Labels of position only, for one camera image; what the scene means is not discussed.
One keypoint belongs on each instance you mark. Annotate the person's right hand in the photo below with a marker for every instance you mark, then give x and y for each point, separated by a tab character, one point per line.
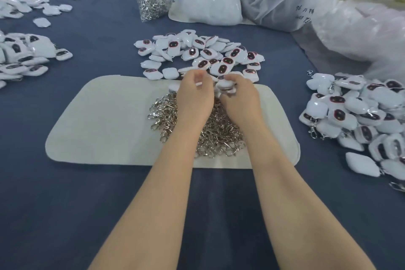
243	103

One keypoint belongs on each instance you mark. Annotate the person's left hand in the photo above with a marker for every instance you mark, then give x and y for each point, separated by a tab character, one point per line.
193	99

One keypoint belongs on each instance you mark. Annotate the person's right forearm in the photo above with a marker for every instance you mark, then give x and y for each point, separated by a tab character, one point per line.
304	206

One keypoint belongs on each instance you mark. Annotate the person's left forearm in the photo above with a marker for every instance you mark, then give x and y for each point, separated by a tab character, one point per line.
155	206

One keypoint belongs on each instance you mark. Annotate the cream felt work mat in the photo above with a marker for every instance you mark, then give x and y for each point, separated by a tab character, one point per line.
98	121

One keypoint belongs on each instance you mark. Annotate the round white plastic bag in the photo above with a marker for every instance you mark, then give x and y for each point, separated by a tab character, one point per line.
206	1

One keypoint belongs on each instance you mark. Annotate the crumpled clear plastic bag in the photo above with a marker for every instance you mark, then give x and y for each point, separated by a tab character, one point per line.
370	32

